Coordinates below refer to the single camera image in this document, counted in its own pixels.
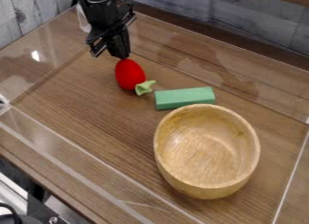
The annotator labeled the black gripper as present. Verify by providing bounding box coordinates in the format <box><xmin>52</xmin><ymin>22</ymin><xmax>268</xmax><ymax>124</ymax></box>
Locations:
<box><xmin>84</xmin><ymin>0</ymin><xmax>136</xmax><ymax>60</ymax></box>

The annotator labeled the red plush fruit green stem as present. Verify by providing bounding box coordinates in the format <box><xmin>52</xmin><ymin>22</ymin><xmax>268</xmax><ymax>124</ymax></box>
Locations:
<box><xmin>115</xmin><ymin>59</ymin><xmax>155</xmax><ymax>96</ymax></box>

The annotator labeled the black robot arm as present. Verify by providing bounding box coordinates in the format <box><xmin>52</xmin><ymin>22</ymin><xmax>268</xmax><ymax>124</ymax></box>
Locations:
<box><xmin>79</xmin><ymin>0</ymin><xmax>136</xmax><ymax>60</ymax></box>

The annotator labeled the green rectangular block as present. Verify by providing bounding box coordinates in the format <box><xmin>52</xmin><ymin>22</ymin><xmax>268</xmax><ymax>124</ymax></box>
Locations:
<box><xmin>154</xmin><ymin>87</ymin><xmax>217</xmax><ymax>110</ymax></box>

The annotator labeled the wooden bowl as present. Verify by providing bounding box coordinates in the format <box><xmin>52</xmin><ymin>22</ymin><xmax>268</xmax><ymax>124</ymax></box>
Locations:
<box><xmin>154</xmin><ymin>104</ymin><xmax>261</xmax><ymax>200</ymax></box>

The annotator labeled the black equipment under table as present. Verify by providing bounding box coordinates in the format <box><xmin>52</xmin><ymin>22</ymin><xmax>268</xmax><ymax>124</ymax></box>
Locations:
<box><xmin>0</xmin><ymin>191</ymin><xmax>70</xmax><ymax>224</ymax></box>

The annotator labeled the clear acrylic corner bracket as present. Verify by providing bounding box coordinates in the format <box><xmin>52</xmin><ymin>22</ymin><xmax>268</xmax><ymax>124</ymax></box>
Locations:
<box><xmin>76</xmin><ymin>5</ymin><xmax>92</xmax><ymax>33</ymax></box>

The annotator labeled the clear acrylic tray enclosure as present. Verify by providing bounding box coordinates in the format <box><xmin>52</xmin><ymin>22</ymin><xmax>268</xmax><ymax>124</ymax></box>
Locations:
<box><xmin>0</xmin><ymin>11</ymin><xmax>309</xmax><ymax>224</ymax></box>

